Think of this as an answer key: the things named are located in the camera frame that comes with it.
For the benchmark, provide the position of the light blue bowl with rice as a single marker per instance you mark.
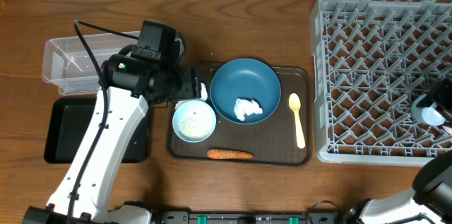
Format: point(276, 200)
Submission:
point(194, 121)

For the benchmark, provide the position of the dark blue plate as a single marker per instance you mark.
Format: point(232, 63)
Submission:
point(245, 79)

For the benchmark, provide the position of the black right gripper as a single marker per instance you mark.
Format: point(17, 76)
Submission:
point(439, 96)

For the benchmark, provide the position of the clear plastic bin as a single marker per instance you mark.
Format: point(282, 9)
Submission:
point(67, 65)

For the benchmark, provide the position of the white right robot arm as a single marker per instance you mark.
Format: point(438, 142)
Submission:
point(429, 198)

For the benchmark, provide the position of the pale yellow plastic spoon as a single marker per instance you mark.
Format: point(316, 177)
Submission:
point(295, 105)

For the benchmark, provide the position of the grey plastic dishwasher rack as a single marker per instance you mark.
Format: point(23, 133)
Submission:
point(372, 59)

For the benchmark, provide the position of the dark brown serving tray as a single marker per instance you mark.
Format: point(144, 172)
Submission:
point(272, 141)

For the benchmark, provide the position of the white tissue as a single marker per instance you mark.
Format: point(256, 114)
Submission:
point(243, 108)

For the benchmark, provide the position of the orange carrot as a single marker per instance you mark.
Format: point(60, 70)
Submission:
point(221, 154)

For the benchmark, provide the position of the crumpled white napkin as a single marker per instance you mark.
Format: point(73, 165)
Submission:
point(204, 96)

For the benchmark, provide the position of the light blue plastic cup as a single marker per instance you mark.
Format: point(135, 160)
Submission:
point(426, 115)

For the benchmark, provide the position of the black plastic bin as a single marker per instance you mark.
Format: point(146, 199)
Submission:
point(70, 119)

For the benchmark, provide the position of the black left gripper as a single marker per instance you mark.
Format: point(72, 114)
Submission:
point(188, 87)

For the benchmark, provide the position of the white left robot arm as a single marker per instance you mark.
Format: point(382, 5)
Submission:
point(130, 86)

